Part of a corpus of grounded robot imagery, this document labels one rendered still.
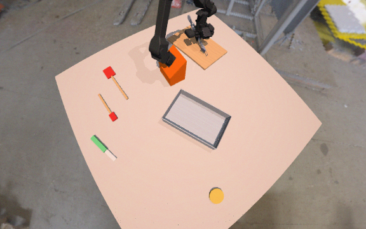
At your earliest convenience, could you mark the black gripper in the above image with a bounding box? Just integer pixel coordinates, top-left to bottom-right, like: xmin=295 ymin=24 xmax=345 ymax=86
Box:
xmin=185 ymin=19 xmax=215 ymax=42

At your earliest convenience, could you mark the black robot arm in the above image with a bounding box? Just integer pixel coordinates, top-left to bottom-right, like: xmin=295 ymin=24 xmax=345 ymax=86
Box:
xmin=149 ymin=0 xmax=217 ymax=67

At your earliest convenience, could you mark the yellow flat disc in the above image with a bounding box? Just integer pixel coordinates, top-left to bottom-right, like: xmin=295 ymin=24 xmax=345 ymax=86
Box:
xmin=209 ymin=188 xmax=224 ymax=204

